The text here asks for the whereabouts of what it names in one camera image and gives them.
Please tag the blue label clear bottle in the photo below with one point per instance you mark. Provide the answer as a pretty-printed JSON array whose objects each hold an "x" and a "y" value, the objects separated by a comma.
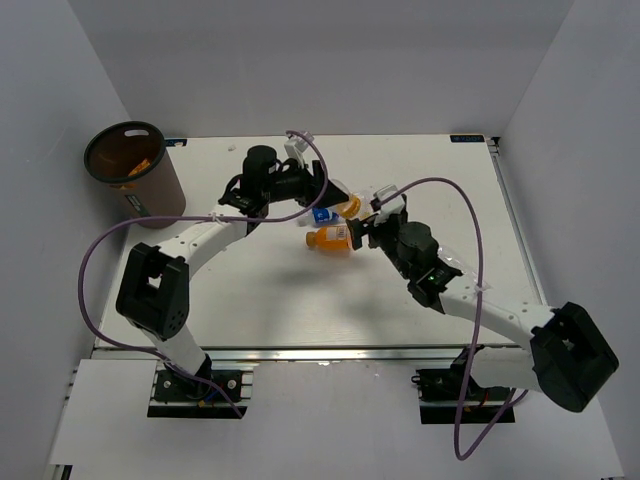
[{"x": 319, "y": 217}]

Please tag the aluminium right side rail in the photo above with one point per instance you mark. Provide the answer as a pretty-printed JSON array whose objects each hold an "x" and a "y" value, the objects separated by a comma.
[{"x": 534, "y": 293}]

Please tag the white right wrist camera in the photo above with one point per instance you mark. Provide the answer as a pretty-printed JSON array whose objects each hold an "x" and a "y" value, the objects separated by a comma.
[{"x": 386, "y": 202}]

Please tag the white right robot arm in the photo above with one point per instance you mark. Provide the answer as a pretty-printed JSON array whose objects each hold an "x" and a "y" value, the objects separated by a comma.
[{"x": 557, "y": 351}]

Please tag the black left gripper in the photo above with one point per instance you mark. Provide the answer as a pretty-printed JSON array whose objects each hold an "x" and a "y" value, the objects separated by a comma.
[{"x": 308, "y": 183}]

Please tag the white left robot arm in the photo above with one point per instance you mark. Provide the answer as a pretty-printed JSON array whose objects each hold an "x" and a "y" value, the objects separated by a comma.
[{"x": 154, "y": 294}]

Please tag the small clear yellow-cap bottle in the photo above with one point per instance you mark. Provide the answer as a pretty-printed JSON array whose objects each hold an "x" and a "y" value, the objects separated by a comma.
[{"x": 349, "y": 209}]

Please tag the brown cylindrical bin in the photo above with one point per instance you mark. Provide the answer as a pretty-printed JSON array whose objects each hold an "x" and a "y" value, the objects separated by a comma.
[{"x": 156, "y": 194}]

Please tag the orange juice bottle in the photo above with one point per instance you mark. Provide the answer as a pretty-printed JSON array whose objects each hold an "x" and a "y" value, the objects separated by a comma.
[{"x": 333, "y": 241}]

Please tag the blue table label sticker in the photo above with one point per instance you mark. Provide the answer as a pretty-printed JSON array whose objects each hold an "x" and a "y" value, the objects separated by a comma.
[{"x": 467, "y": 138}]

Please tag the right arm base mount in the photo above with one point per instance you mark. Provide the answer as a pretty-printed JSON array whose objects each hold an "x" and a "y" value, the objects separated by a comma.
[{"x": 438, "y": 392}]

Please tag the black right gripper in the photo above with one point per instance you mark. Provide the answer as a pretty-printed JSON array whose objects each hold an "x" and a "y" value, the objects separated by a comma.
[{"x": 366, "y": 227}]

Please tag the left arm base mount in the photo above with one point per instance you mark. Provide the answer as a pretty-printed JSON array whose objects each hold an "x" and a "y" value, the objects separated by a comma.
[{"x": 174, "y": 397}]

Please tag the small sticker near bin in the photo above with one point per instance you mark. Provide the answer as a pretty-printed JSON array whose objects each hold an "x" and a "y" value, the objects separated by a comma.
[{"x": 176, "y": 142}]

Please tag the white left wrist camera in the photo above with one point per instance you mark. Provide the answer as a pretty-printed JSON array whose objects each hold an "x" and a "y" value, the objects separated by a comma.
[{"x": 295, "y": 146}]

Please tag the aluminium front rail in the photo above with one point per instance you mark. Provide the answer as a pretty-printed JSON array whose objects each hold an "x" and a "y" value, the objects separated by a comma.
[{"x": 422, "y": 353}]

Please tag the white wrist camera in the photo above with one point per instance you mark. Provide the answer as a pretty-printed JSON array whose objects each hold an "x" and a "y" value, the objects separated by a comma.
[
  {"x": 295, "y": 146},
  {"x": 386, "y": 202}
]

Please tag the aluminium rail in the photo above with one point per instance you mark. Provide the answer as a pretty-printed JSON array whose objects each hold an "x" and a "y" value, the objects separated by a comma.
[
  {"x": 422, "y": 353},
  {"x": 534, "y": 293}
]

